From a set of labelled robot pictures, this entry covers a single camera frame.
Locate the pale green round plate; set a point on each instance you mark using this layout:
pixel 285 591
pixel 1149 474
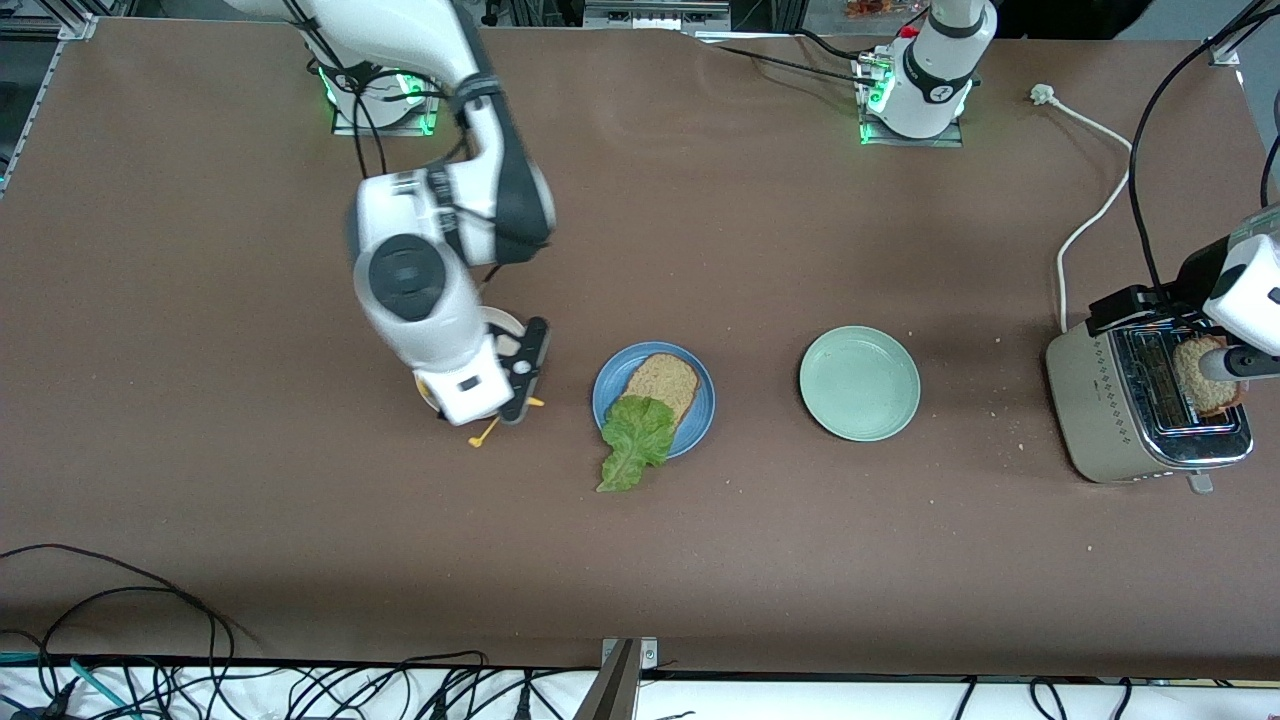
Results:
pixel 860 385

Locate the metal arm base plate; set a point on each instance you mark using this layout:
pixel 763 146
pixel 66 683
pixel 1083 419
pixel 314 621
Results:
pixel 380 131
pixel 900 142

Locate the orange patterned object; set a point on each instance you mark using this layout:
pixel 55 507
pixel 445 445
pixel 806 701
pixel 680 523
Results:
pixel 870 8

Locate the grey metal table bracket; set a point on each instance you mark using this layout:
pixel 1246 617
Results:
pixel 615 690

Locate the green lettuce leaf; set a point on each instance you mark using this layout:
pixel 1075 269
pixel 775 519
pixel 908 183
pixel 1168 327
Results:
pixel 635 435

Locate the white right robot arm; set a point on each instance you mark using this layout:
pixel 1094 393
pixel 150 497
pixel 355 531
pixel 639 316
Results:
pixel 410 290

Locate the aluminium frame profile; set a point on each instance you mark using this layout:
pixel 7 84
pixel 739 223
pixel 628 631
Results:
pixel 75 22

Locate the blue round plate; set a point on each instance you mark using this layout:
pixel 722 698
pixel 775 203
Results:
pixel 702 420

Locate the grey metal rack part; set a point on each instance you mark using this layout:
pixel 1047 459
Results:
pixel 655 15

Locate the beige and chrome toaster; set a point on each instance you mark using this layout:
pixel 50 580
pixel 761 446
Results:
pixel 1100 430

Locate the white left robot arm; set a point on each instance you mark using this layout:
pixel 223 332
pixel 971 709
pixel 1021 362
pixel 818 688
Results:
pixel 935 80

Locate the yellow mustard squeeze bottle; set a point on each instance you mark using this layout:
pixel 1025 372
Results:
pixel 481 436

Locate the aluminium corner bracket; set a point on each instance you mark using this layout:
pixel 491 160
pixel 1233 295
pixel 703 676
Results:
pixel 1222 52

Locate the brown toast bread slice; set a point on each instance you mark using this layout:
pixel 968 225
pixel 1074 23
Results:
pixel 672 380
pixel 1205 397

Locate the beige round plate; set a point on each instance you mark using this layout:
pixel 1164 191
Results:
pixel 503 322

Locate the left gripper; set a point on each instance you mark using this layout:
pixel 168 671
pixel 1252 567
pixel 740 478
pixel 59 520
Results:
pixel 1196 275

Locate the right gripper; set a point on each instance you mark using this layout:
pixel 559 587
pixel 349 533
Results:
pixel 441 414

